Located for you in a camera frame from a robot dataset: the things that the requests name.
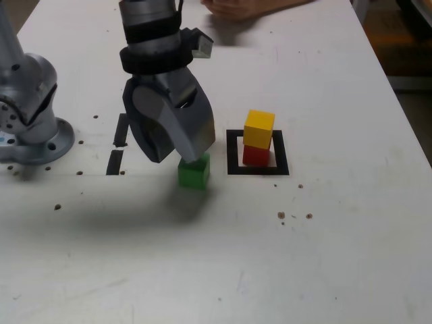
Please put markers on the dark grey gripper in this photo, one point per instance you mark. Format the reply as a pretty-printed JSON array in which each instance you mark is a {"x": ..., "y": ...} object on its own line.
[{"x": 179, "y": 87}]

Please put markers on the black tape square outline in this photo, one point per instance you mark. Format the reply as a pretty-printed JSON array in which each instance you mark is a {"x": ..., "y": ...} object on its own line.
[{"x": 258, "y": 171}]

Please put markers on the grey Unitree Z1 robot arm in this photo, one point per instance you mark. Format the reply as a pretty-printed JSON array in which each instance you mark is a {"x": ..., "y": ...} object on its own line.
[{"x": 33, "y": 77}]

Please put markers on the small grey gripper camera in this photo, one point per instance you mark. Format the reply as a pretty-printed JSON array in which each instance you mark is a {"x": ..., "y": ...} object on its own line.
[{"x": 204, "y": 45}]

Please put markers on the black tape strip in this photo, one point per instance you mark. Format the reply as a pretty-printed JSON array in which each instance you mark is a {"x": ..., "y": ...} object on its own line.
[{"x": 114, "y": 163}]

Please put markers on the yellow cube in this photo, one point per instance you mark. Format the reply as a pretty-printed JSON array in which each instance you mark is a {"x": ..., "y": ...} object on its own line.
[{"x": 258, "y": 130}]

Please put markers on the person's hand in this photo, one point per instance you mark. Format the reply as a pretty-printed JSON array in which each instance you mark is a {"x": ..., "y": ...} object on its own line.
[{"x": 233, "y": 8}]

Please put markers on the grey metal frame bar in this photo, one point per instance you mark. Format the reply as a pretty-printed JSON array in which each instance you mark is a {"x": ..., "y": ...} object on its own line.
[{"x": 411, "y": 82}]

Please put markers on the red cube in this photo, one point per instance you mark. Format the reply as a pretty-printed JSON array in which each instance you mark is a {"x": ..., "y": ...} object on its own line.
[{"x": 254, "y": 157}]

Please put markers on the green cube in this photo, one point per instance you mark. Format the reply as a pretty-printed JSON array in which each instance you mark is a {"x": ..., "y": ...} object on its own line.
[{"x": 194, "y": 177}]

